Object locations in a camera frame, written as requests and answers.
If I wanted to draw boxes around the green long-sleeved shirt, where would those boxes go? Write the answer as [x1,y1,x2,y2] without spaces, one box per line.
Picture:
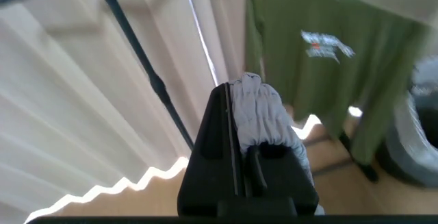
[244,0,434,184]

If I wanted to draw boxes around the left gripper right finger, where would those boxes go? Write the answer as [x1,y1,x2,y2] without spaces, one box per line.
[241,143,320,217]

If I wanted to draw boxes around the beige curtain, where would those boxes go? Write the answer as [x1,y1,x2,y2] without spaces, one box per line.
[0,0,438,218]

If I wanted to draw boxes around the black clothes rack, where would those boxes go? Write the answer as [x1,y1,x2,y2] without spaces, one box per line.
[0,0,379,184]

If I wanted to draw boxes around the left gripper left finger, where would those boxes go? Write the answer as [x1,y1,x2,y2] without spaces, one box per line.
[177,82,244,217]

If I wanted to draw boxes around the white laundry basket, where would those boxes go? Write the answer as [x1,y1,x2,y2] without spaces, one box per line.
[376,55,438,188]

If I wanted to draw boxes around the pale grey shorts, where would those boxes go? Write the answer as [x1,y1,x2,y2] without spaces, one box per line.
[228,72,326,216]

